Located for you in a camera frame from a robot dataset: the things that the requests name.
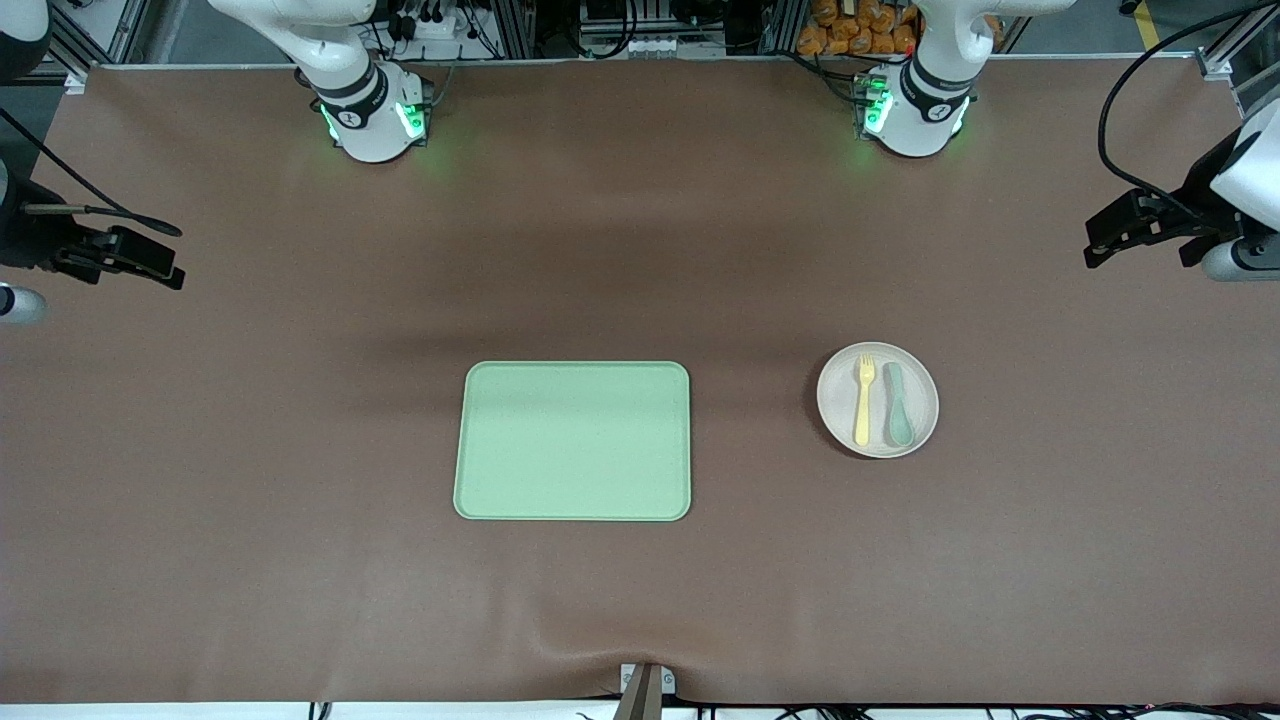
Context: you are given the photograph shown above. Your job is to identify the green plastic spoon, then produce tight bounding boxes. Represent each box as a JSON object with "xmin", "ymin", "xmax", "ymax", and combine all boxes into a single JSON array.
[{"xmin": 883, "ymin": 362, "xmax": 915, "ymax": 448}]

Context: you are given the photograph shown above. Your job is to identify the yellow plastic fork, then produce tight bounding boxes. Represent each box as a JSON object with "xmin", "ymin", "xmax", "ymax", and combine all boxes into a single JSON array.
[{"xmin": 853, "ymin": 354, "xmax": 877, "ymax": 447}]

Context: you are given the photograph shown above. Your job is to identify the round beige plate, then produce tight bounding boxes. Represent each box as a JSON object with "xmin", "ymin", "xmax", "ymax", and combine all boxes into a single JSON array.
[{"xmin": 816, "ymin": 342, "xmax": 940, "ymax": 459}]

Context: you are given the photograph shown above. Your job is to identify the brown table cover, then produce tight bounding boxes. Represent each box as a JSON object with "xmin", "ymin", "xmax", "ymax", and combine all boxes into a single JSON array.
[{"xmin": 0, "ymin": 55, "xmax": 1280, "ymax": 707}]

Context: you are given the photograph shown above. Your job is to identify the pile of orange items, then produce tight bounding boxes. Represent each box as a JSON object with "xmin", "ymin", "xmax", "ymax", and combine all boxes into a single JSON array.
[{"xmin": 797, "ymin": 0, "xmax": 923, "ymax": 57}]

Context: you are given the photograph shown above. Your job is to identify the white power strip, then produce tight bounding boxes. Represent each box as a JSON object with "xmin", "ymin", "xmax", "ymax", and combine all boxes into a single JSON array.
[{"xmin": 393, "ymin": 8, "xmax": 473, "ymax": 43}]

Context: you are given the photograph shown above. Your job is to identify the light green rectangular tray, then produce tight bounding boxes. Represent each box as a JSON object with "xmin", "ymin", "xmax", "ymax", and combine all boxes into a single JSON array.
[{"xmin": 453, "ymin": 361, "xmax": 692, "ymax": 522}]

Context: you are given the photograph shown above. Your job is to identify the grey table edge clamp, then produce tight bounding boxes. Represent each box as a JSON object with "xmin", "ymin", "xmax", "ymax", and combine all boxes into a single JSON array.
[{"xmin": 619, "ymin": 663, "xmax": 677, "ymax": 720}]

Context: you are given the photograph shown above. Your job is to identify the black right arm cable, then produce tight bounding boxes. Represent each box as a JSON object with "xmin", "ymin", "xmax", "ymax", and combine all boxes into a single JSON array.
[{"xmin": 0, "ymin": 106, "xmax": 184, "ymax": 238}]

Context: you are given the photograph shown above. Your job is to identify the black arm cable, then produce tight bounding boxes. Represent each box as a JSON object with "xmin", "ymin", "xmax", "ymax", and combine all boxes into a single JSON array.
[
  {"xmin": 0, "ymin": 106, "xmax": 184, "ymax": 238},
  {"xmin": 1097, "ymin": 3, "xmax": 1280, "ymax": 223}
]

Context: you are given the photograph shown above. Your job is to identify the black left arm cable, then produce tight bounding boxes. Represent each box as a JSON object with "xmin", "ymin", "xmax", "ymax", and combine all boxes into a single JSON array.
[{"xmin": 1097, "ymin": 3, "xmax": 1280, "ymax": 223}]

